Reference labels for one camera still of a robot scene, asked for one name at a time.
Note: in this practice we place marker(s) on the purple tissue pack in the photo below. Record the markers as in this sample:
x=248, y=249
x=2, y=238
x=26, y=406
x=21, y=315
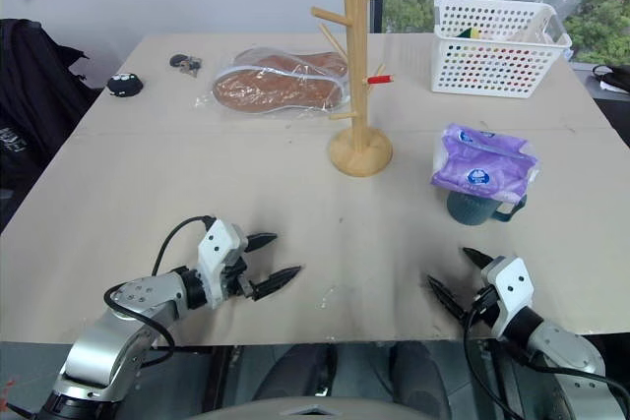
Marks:
x=480, y=164

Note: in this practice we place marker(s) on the dark teal mug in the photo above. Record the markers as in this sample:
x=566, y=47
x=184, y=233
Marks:
x=470, y=211

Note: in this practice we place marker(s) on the white perforated plastic basket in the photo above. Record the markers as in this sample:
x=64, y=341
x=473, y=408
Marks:
x=492, y=66

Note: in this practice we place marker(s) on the brown slipper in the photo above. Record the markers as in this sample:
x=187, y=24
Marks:
x=305, y=63
x=266, y=88

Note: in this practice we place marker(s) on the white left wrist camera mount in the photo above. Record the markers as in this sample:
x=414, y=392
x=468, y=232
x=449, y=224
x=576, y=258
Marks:
x=216, y=253

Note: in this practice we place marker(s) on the black plush toy with eyes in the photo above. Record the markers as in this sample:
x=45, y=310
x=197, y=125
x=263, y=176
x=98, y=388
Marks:
x=125, y=84

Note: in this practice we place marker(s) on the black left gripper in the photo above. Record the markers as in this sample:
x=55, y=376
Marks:
x=237, y=278

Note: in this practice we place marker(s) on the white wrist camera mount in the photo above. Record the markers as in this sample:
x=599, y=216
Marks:
x=512, y=287
x=216, y=253

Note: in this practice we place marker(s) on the black backpack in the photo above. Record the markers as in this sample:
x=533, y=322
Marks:
x=34, y=110

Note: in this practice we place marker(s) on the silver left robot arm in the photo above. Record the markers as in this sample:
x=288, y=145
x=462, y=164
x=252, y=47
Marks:
x=103, y=346

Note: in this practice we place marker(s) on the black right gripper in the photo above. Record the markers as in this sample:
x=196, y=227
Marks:
x=483, y=309

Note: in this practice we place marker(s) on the grey robot torso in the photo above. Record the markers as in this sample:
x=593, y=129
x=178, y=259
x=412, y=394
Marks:
x=305, y=410

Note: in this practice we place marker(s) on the grey side desk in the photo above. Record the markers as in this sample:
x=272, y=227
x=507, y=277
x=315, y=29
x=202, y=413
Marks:
x=608, y=110

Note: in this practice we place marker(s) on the clear slipper packaging bag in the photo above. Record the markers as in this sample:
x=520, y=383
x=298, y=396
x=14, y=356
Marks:
x=275, y=80

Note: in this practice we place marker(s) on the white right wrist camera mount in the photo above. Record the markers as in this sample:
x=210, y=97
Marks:
x=512, y=287

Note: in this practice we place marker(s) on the wooden mug tree stand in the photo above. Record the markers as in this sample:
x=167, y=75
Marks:
x=356, y=95

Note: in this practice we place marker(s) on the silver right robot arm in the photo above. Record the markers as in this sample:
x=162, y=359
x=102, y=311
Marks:
x=571, y=356

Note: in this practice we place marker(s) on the small black key bundle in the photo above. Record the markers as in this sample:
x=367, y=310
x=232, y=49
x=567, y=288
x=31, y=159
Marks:
x=183, y=63

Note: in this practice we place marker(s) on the yellow green sponge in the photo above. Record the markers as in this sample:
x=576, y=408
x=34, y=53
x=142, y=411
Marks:
x=471, y=33

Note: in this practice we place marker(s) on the black table leg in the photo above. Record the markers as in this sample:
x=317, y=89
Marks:
x=219, y=376

